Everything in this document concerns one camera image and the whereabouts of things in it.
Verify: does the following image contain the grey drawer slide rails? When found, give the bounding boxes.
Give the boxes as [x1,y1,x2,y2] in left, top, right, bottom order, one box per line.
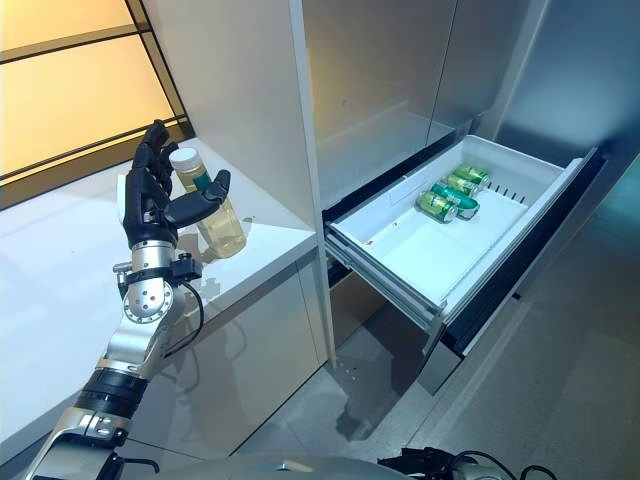
[324,234,446,346]

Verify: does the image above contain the grey robot torso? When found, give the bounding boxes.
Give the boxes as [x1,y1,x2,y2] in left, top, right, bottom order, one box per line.
[219,452,451,480]

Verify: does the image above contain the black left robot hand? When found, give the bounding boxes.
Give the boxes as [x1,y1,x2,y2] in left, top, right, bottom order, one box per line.
[121,118,233,250]

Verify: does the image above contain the white tall cabinet panel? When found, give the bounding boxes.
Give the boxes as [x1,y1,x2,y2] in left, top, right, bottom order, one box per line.
[139,0,336,369]

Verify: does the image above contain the amber window with dark frame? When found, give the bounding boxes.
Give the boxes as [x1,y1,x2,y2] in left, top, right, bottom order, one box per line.
[0,0,194,211]

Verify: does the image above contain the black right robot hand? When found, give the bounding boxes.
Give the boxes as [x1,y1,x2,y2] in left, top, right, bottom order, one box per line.
[377,446,456,480]

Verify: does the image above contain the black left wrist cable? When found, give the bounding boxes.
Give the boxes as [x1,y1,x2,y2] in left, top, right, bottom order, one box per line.
[164,279,205,359]

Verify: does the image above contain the dark green drink can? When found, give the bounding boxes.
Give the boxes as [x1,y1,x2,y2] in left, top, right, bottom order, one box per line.
[430,182,480,221]

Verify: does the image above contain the yellow tea bottle white cap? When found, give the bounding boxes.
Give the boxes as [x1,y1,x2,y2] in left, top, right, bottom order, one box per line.
[168,148,248,257]

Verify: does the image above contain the white fridge drawer bin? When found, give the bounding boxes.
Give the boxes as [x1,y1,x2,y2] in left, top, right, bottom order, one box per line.
[327,133,585,321]

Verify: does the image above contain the dark fridge drawer front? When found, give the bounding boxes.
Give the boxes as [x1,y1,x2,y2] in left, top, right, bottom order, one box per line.
[417,144,609,396]

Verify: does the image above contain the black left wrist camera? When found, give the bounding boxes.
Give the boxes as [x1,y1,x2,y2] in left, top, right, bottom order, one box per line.
[167,253,202,282]

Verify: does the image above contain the stainless steel fridge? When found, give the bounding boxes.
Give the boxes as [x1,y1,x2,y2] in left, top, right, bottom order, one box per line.
[302,0,551,206]

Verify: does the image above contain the light green drink can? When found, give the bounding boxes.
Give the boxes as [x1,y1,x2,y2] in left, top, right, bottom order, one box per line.
[445,173,480,199]
[415,191,459,223]
[457,163,491,189]

